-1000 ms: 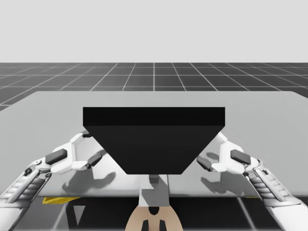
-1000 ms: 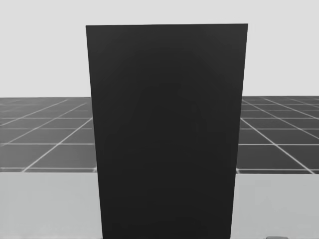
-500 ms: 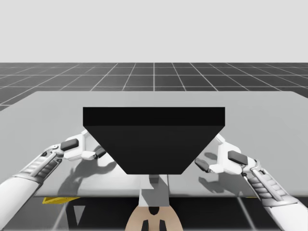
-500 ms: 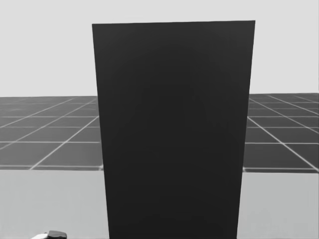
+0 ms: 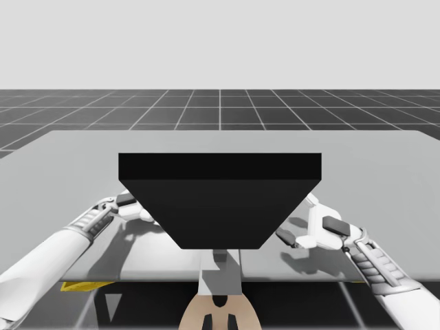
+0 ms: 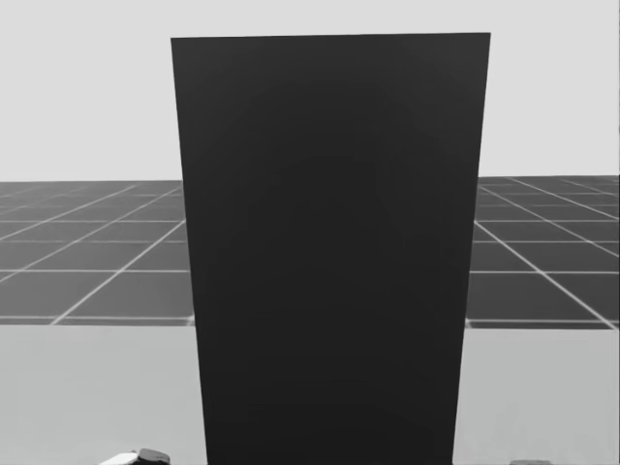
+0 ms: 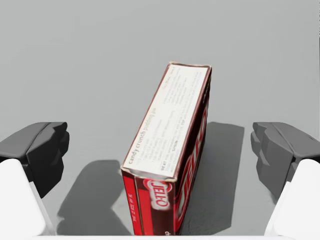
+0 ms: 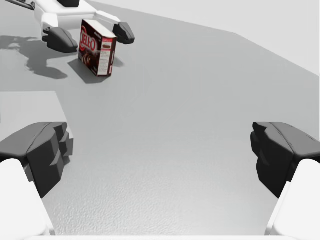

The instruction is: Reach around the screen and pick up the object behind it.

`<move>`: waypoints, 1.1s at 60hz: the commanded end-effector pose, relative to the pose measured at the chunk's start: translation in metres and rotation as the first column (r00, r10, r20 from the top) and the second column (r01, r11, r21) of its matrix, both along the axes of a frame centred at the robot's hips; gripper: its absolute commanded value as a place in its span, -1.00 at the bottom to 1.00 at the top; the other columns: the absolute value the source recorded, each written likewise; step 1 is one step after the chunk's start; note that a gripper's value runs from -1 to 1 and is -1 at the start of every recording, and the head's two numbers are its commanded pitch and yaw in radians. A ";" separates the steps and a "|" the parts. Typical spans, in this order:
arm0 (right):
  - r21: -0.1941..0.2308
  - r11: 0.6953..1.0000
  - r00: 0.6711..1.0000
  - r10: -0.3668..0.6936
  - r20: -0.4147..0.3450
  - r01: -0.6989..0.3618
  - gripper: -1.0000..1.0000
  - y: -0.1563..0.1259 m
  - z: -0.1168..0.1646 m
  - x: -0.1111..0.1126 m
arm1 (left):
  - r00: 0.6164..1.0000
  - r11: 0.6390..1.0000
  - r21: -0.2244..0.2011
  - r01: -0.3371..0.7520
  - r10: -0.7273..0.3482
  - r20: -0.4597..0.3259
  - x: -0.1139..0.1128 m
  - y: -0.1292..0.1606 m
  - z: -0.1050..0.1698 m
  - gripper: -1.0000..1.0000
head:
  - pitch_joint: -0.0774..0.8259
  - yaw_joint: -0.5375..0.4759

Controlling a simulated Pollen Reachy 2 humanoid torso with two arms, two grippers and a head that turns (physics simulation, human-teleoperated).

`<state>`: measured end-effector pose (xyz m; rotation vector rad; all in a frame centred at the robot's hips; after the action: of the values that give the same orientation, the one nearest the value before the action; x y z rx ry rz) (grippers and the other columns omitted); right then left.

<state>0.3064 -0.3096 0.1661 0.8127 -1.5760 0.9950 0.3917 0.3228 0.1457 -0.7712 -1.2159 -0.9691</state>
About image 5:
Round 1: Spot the black screen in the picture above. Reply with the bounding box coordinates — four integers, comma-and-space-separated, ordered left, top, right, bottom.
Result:
118, 153, 322, 250

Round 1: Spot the tan robot part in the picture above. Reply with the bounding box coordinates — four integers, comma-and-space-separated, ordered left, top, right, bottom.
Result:
178, 294, 263, 330

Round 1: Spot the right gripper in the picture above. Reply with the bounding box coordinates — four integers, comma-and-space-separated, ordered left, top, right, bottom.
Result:
276, 192, 352, 251

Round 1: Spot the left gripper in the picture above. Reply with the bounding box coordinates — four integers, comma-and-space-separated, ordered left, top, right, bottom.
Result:
115, 192, 162, 227

